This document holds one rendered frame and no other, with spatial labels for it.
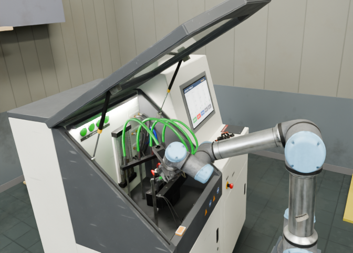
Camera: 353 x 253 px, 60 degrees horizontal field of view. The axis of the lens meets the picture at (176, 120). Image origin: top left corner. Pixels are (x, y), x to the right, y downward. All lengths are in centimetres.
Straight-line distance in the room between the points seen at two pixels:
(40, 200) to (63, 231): 20
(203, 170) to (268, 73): 281
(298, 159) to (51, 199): 123
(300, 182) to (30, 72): 348
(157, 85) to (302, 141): 110
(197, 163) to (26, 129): 86
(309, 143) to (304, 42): 274
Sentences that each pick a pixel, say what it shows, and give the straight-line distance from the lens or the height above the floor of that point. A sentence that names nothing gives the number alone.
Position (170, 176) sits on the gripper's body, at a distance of 132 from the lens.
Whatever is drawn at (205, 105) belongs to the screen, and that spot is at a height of 122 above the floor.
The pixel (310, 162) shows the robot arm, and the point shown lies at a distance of 103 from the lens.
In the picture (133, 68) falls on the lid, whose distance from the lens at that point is 106.
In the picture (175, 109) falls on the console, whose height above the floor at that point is 133.
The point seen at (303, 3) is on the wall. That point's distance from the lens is 367.
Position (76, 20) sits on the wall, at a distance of 447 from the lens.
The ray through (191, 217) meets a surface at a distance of 159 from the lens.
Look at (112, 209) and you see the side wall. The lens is 146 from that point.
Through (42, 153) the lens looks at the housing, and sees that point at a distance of 160.
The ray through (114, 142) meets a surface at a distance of 177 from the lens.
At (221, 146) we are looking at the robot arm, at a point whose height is 141.
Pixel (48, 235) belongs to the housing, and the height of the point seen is 77.
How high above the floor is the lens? 195
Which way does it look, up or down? 21 degrees down
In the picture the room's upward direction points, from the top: 3 degrees counter-clockwise
